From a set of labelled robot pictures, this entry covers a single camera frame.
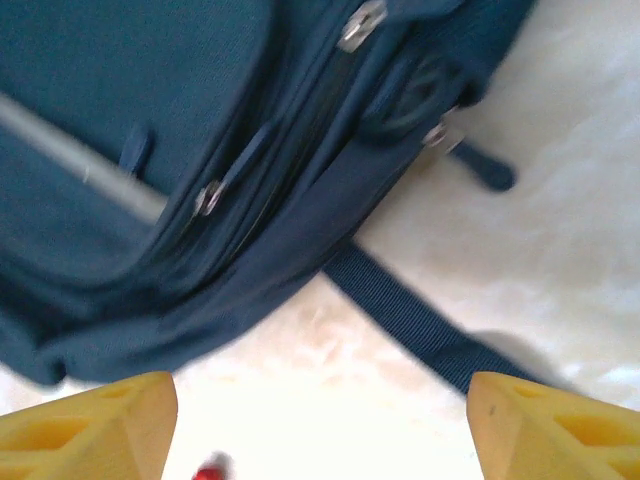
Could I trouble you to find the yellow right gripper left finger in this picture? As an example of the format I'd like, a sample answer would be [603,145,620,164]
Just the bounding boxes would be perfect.
[0,370,178,480]

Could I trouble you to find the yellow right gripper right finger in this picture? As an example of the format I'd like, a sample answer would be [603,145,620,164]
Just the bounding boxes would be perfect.
[467,370,640,480]

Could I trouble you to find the red capped white marker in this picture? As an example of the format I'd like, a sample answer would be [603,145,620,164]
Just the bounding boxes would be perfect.
[192,452,236,480]

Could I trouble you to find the navy blue backpack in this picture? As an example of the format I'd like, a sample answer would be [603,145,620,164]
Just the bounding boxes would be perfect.
[0,0,564,399]

